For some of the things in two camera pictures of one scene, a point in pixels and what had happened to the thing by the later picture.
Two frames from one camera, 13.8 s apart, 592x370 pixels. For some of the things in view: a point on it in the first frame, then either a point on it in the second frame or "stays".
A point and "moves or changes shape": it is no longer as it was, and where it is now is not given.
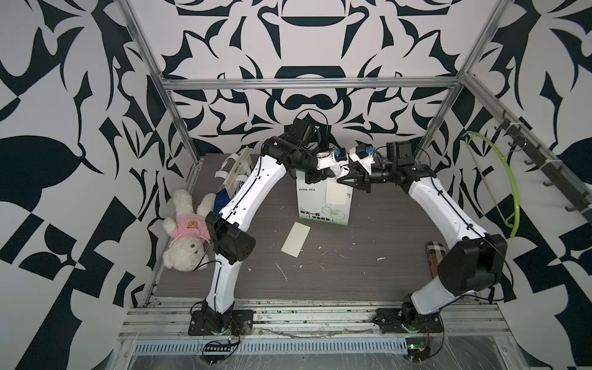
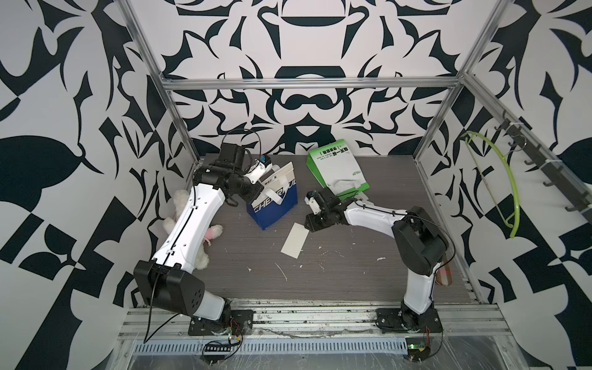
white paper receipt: (296, 239) stays
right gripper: (363, 176) → (311, 223)
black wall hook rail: (556, 176) stays
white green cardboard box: (327, 200) moves or changes shape
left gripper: (317, 178) → (255, 190)
